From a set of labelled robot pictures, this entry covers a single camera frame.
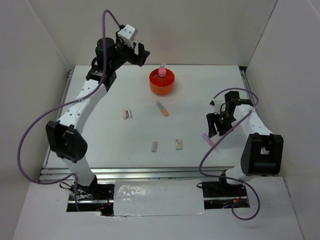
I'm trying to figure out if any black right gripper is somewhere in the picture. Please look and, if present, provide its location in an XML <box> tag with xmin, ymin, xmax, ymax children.
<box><xmin>206</xmin><ymin>111</ymin><xmax>237</xmax><ymax>138</ymax></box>

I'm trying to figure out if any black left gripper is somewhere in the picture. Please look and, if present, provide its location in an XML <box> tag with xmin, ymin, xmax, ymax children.
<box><xmin>110</xmin><ymin>31</ymin><xmax>150</xmax><ymax>71</ymax></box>

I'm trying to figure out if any purple highlighter marker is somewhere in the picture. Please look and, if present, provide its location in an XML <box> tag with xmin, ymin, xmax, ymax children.
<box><xmin>202</xmin><ymin>133</ymin><xmax>220</xmax><ymax>153</ymax></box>

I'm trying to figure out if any pink glue bottle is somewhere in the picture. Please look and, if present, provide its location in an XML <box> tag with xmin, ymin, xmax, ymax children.
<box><xmin>158</xmin><ymin>67</ymin><xmax>167</xmax><ymax>78</ymax></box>

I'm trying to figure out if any orange highlighter marker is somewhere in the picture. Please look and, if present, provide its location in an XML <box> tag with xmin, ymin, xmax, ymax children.
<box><xmin>155</xmin><ymin>100</ymin><xmax>169</xmax><ymax>117</ymax></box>

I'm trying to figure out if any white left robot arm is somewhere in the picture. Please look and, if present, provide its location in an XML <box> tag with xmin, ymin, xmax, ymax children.
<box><xmin>45</xmin><ymin>37</ymin><xmax>150</xmax><ymax>200</ymax></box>

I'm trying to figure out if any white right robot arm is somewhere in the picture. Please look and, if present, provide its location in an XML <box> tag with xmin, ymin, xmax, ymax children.
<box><xmin>206</xmin><ymin>90</ymin><xmax>284</xmax><ymax>196</ymax></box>

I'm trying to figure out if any orange round desk organizer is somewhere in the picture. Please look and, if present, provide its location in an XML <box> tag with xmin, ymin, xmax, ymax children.
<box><xmin>149</xmin><ymin>68</ymin><xmax>175</xmax><ymax>96</ymax></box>

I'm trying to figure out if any white eraser with red label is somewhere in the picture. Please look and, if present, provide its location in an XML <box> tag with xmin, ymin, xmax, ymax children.
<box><xmin>175</xmin><ymin>139</ymin><xmax>183</xmax><ymax>150</ymax></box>

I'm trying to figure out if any grey eraser block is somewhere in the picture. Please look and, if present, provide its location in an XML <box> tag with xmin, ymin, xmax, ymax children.
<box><xmin>151</xmin><ymin>141</ymin><xmax>158</xmax><ymax>153</ymax></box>

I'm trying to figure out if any white foam board cover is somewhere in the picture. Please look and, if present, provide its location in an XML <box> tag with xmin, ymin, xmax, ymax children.
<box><xmin>113</xmin><ymin>180</ymin><xmax>206</xmax><ymax>217</ymax></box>

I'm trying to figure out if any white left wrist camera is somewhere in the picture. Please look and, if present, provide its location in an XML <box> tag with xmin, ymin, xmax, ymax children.
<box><xmin>117</xmin><ymin>24</ymin><xmax>138</xmax><ymax>49</ymax></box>

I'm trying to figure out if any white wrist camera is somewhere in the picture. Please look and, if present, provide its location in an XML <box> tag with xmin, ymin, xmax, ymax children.
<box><xmin>209</xmin><ymin>99</ymin><xmax>224</xmax><ymax>114</ymax></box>
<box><xmin>117</xmin><ymin>24</ymin><xmax>138</xmax><ymax>49</ymax></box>

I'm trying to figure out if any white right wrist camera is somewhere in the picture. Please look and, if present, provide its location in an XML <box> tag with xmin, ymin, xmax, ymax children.
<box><xmin>209</xmin><ymin>99</ymin><xmax>224</xmax><ymax>114</ymax></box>

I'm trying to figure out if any aluminium table frame rail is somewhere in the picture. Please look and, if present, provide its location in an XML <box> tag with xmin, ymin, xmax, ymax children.
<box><xmin>38</xmin><ymin>65</ymin><xmax>280</xmax><ymax>181</ymax></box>

